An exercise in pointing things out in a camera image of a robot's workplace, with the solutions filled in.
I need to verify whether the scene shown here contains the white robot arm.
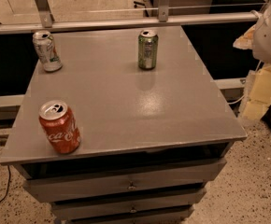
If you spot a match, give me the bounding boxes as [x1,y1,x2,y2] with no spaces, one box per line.
[233,4,271,119]

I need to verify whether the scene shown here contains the grey metal railing frame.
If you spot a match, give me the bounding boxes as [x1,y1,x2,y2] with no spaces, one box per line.
[0,0,271,34]

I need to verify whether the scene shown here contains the red Coca-Cola can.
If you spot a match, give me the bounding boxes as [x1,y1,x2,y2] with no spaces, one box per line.
[39,100,81,154]

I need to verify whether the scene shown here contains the white cable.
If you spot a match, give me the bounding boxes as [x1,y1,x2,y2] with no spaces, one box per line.
[227,59,263,105]

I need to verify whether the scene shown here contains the white soda can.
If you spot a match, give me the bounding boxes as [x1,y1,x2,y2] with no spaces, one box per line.
[33,30,63,72]

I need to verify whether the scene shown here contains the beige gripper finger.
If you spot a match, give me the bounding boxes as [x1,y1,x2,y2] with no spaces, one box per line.
[233,25,255,49]
[241,63,271,120]

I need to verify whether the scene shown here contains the grey drawer cabinet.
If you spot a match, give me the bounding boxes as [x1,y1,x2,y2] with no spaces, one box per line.
[0,27,246,224]

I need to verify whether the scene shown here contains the green soda can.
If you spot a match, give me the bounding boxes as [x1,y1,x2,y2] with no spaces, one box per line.
[138,29,158,70]

